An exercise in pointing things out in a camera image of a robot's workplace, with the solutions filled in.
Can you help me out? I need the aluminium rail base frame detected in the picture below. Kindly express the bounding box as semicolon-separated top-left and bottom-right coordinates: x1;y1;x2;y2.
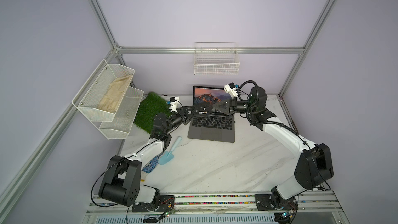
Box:
83;191;350;224

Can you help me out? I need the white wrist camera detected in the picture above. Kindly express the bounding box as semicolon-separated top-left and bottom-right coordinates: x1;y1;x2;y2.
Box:
169;96;180;112
224;83;238;98

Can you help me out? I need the blue dotted work glove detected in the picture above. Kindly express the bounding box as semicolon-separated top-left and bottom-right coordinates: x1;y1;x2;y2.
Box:
141;154;162;182

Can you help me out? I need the white mesh shelf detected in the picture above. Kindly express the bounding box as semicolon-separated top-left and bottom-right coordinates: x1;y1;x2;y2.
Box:
72;60;135;122
99;87;144;140

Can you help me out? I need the white wire wall basket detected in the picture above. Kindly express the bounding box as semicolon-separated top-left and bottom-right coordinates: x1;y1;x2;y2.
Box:
193;42;240;76

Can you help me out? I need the light blue plastic scoop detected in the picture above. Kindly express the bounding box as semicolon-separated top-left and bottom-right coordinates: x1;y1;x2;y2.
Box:
158;136;182;165

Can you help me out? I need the white upper mesh shelf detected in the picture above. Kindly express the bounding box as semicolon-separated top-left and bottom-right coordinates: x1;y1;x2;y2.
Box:
72;60;135;122

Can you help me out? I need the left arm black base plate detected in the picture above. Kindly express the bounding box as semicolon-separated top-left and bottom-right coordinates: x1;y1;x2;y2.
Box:
131;195;175;213

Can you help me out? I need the beige cloth in shelf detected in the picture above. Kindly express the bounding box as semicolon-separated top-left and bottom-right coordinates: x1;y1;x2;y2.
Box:
97;75;133;114

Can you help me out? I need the green artificial grass mat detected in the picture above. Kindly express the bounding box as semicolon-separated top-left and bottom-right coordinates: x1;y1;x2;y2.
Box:
134;92;171;134

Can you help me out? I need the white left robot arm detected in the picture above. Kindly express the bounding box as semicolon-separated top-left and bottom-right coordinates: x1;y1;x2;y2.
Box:
97;105;212;210

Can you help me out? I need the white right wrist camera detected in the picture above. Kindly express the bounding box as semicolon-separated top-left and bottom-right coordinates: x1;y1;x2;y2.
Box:
224;83;238;98

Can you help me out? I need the grey laptop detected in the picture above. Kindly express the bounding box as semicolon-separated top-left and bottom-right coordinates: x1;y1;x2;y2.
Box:
188;86;235;143

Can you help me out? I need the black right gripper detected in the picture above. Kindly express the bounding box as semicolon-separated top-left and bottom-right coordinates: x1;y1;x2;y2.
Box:
214;98;256;116

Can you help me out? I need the white lower mesh shelf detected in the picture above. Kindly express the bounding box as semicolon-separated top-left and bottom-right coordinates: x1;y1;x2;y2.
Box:
99;87;144;140

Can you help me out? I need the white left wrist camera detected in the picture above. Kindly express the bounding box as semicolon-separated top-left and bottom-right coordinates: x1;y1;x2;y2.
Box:
169;96;180;112

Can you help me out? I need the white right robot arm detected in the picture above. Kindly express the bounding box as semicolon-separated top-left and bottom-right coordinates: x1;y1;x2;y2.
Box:
213;80;334;210

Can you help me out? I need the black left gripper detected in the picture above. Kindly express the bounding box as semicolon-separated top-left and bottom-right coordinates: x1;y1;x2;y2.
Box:
165;106;199;134

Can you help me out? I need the aluminium enclosure frame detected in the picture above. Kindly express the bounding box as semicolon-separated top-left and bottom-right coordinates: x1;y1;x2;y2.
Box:
1;0;337;218

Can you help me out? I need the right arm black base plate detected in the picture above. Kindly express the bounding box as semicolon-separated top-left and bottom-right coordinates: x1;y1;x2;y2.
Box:
255;194;297;211

